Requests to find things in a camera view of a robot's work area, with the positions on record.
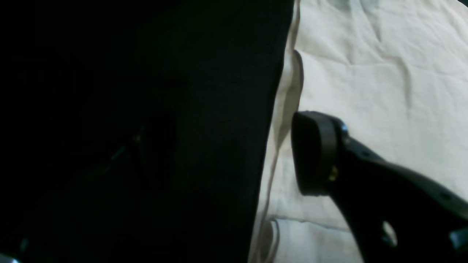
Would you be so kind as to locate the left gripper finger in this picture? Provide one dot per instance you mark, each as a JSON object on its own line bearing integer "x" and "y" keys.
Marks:
{"x": 396, "y": 215}

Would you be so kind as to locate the white T-shirt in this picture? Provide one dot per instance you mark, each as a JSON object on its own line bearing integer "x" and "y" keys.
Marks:
{"x": 395, "y": 71}

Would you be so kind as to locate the black table cloth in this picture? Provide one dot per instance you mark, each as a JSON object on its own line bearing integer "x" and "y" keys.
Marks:
{"x": 136, "y": 130}

